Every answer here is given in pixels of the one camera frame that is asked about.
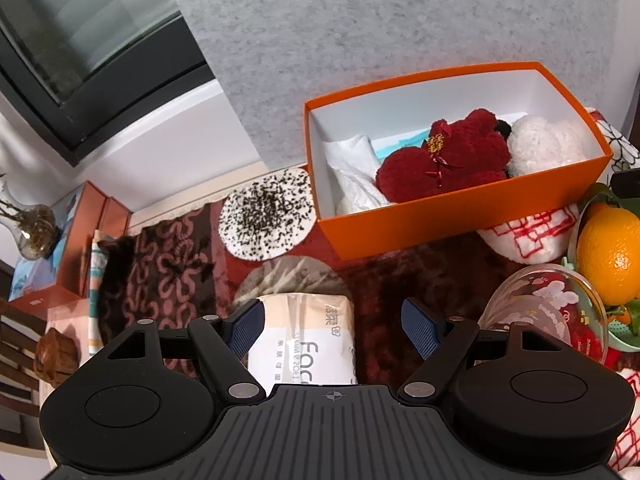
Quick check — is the red plush towel toy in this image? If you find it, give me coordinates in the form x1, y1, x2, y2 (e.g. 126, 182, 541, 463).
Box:
375, 108, 511, 204

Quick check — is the orange storage box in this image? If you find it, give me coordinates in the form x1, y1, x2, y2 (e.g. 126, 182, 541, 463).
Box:
304, 61, 612, 260

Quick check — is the striped teal towel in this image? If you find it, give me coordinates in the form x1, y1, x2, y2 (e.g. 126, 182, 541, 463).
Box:
87, 230, 112, 358

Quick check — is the green fruit bowl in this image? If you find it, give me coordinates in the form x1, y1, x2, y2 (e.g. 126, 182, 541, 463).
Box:
566, 183, 639, 370

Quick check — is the white plush towel toy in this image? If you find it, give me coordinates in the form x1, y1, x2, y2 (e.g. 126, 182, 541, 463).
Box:
506, 115, 590, 178

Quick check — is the white speckled round cushion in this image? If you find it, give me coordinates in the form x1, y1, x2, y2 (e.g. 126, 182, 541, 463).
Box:
218, 168, 317, 261

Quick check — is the glass bowl with flowers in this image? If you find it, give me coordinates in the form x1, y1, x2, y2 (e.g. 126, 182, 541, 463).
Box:
478, 263, 608, 363

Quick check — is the white facial tissue pack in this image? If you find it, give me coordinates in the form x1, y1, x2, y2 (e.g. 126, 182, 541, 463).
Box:
247, 292, 357, 392

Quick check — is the white crumpled cloth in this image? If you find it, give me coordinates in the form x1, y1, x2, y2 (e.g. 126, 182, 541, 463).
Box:
322, 134, 392, 216

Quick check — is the glass vase with plant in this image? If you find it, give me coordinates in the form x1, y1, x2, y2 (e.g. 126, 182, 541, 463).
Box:
0, 174, 61, 261

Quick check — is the large orange fruit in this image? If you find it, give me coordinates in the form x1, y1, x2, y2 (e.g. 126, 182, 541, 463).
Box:
576, 207, 639, 307

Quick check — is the orange gift box stack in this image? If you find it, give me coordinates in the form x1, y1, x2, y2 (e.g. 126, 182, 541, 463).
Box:
9, 181, 131, 318

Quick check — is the patterned red table cloth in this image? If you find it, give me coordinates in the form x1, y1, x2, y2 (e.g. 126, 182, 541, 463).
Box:
96, 109, 640, 476

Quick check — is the dark framed window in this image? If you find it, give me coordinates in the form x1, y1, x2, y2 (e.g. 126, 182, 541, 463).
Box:
1, 0, 214, 166

